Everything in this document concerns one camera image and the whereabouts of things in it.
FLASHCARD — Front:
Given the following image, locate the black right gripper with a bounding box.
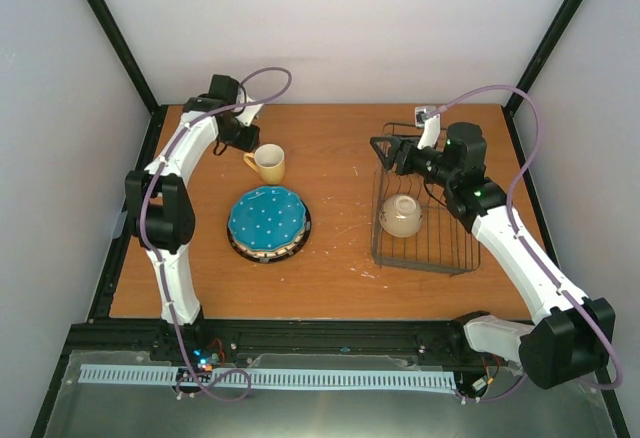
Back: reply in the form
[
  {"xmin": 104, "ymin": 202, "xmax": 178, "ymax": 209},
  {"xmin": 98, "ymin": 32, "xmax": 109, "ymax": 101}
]
[{"xmin": 370, "ymin": 135, "xmax": 456, "ymax": 188}]

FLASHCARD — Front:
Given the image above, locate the yellow ceramic mug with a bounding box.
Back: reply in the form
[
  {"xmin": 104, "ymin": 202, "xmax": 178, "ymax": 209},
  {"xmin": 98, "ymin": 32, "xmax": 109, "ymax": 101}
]
[{"xmin": 243, "ymin": 144, "xmax": 286, "ymax": 185}]

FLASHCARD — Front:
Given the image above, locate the cream ceramic bowl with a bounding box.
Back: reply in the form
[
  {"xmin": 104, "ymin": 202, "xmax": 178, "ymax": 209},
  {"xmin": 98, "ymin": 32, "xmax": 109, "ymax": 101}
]
[{"xmin": 378, "ymin": 194, "xmax": 423, "ymax": 238}]

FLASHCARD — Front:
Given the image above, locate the teal polka dot plate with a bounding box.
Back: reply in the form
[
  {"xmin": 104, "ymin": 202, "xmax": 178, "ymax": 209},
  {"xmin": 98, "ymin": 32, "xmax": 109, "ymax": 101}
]
[{"xmin": 227, "ymin": 186, "xmax": 307, "ymax": 252}]

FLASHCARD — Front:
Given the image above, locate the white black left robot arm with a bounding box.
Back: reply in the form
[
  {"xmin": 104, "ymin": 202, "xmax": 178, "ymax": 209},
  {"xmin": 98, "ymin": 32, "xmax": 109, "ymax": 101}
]
[{"xmin": 125, "ymin": 74, "xmax": 262, "ymax": 361}]

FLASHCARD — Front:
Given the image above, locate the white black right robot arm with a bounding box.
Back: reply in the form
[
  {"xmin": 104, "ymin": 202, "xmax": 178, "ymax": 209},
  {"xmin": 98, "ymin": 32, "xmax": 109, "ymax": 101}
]
[{"xmin": 370, "ymin": 122, "xmax": 615, "ymax": 389}]

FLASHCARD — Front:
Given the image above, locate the black striped plate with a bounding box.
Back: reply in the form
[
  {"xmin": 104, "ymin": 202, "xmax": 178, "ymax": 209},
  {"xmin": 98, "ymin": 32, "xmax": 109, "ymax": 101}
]
[{"xmin": 226, "ymin": 211, "xmax": 312, "ymax": 264}]

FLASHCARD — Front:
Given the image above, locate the metal floor plate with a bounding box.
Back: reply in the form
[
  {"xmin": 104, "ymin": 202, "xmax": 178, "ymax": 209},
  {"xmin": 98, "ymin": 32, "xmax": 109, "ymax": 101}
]
[{"xmin": 42, "ymin": 352, "xmax": 628, "ymax": 437}]

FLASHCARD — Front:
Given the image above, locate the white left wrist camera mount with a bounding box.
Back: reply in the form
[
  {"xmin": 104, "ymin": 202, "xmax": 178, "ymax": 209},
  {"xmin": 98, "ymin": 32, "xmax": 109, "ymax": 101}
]
[{"xmin": 232, "ymin": 88, "xmax": 263, "ymax": 127}]

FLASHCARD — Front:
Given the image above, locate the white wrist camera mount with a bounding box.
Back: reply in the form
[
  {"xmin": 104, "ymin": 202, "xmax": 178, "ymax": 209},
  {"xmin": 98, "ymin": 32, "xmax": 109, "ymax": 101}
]
[
  {"xmin": 414, "ymin": 105, "xmax": 441, "ymax": 150},
  {"xmin": 232, "ymin": 88, "xmax": 263, "ymax": 127}
]

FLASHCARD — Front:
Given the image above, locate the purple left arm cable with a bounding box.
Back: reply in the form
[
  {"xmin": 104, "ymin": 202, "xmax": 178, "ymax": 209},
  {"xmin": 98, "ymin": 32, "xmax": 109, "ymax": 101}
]
[{"xmin": 138, "ymin": 66, "xmax": 294, "ymax": 403}]

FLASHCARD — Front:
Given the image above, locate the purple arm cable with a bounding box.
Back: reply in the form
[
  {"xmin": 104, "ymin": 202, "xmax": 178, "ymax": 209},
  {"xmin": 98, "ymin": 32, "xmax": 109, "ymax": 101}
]
[
  {"xmin": 434, "ymin": 85, "xmax": 625, "ymax": 405},
  {"xmin": 138, "ymin": 66, "xmax": 294, "ymax": 403}
]

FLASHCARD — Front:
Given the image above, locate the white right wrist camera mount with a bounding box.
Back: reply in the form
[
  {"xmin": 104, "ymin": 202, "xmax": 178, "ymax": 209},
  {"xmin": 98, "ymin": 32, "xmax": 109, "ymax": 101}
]
[{"xmin": 414, "ymin": 105, "xmax": 441, "ymax": 150}]

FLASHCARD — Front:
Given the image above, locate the dark wire dish rack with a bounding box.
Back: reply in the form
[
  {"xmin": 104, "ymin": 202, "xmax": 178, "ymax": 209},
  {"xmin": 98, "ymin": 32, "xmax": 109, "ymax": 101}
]
[{"xmin": 371, "ymin": 122, "xmax": 481, "ymax": 276}]

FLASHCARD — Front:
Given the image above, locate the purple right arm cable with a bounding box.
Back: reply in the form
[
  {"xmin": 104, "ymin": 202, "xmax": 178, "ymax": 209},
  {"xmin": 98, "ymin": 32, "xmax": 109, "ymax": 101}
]
[{"xmin": 434, "ymin": 85, "xmax": 625, "ymax": 405}]

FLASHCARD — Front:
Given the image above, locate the black aluminium frame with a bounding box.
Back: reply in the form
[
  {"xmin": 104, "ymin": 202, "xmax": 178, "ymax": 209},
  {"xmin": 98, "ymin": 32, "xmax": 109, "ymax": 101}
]
[{"xmin": 29, "ymin": 0, "xmax": 631, "ymax": 438}]

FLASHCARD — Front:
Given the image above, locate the white slotted cable duct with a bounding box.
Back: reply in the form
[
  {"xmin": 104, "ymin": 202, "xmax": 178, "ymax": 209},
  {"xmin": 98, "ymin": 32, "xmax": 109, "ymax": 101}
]
[{"xmin": 78, "ymin": 364, "xmax": 456, "ymax": 394}]

